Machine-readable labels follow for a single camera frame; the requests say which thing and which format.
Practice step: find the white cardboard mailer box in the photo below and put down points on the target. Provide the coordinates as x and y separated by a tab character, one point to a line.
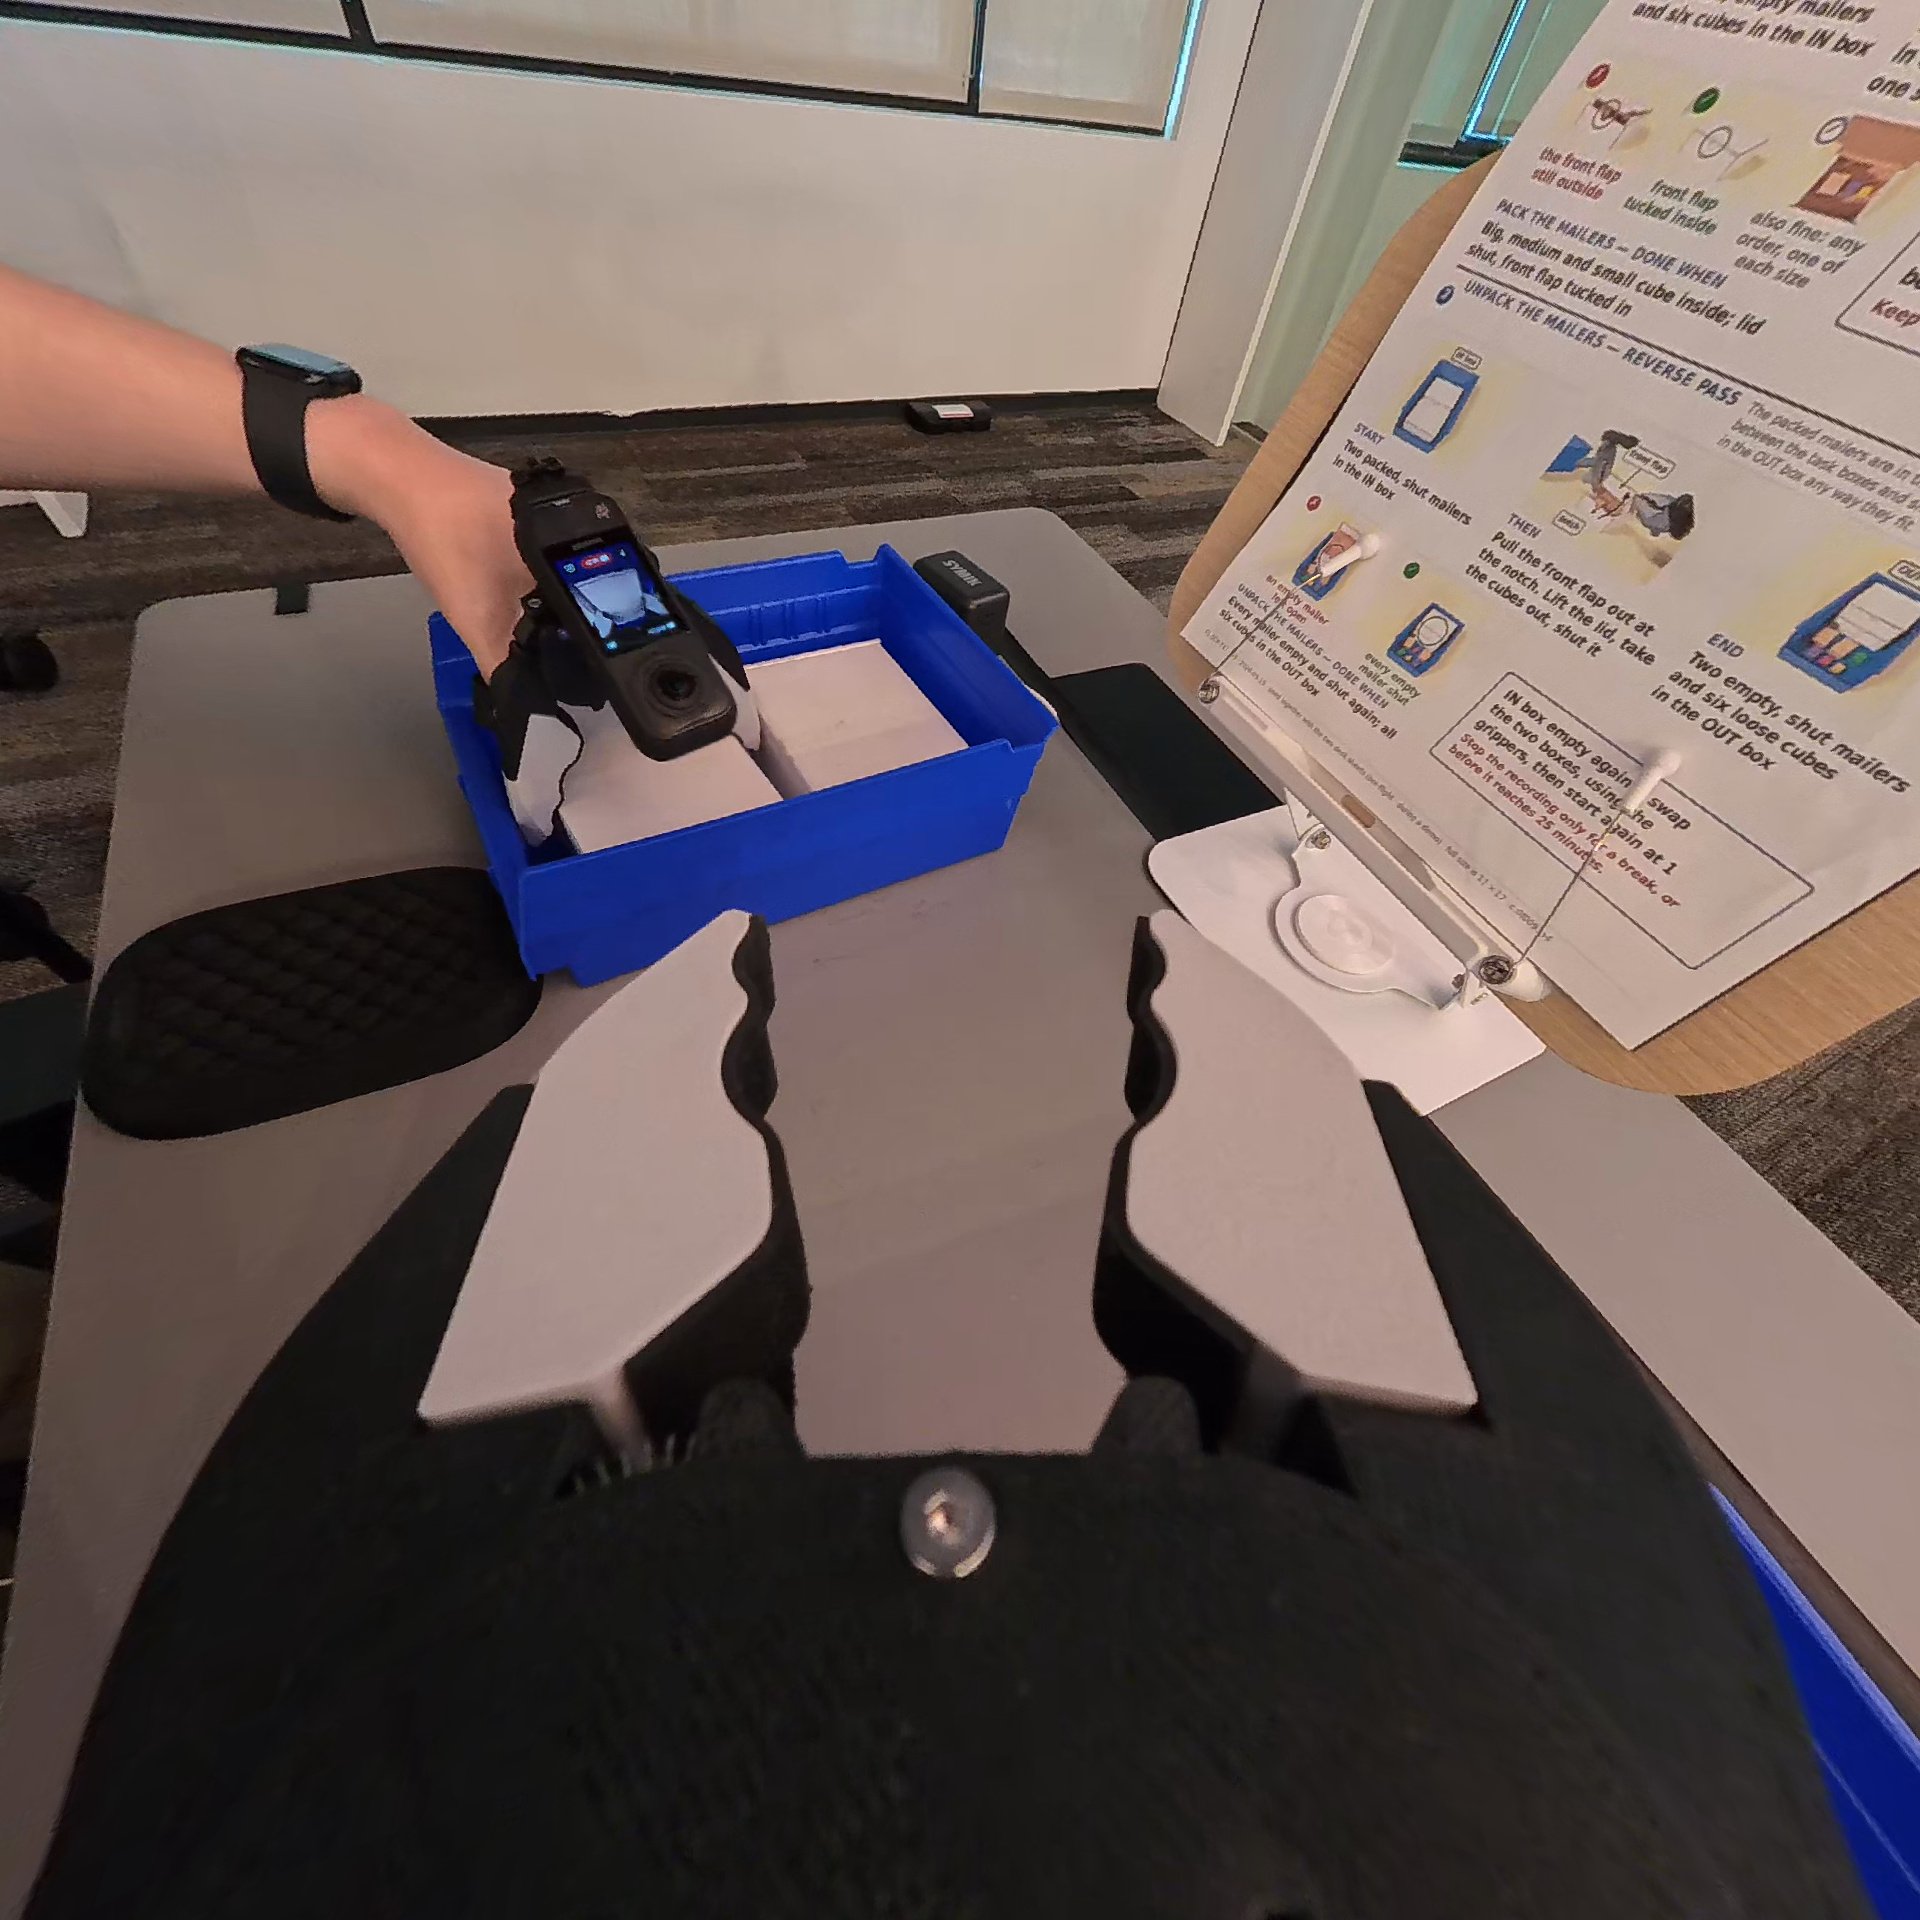
675	802
862	712

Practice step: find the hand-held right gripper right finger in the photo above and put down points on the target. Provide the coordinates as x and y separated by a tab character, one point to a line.
1291	1200

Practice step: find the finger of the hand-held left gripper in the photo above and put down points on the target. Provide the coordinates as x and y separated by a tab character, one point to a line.
745	712
542	788

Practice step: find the white furniture foot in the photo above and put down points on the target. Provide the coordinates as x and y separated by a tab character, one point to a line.
45	510

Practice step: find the printed instruction sheet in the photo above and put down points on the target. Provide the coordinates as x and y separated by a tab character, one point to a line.
1650	450

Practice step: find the window with dark frame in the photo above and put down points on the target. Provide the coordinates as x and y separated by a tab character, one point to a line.
675	39
1479	75

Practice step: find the black power brick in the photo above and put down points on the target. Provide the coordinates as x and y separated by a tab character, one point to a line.
960	592

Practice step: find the small black red case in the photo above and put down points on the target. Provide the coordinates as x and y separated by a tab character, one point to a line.
951	417

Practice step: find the white document stand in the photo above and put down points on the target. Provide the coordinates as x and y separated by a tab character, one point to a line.
1245	900

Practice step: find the black rectangular plate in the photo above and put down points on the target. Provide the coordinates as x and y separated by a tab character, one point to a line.
1154	750

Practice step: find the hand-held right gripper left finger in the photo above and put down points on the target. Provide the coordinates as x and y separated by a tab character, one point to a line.
614	1185

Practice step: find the person's left hand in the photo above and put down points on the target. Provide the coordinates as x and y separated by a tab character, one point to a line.
443	525

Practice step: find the black smartwatch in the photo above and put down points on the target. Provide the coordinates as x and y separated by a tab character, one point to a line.
292	435

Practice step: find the blue plastic bin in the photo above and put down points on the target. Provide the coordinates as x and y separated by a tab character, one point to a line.
1845	1725
780	885

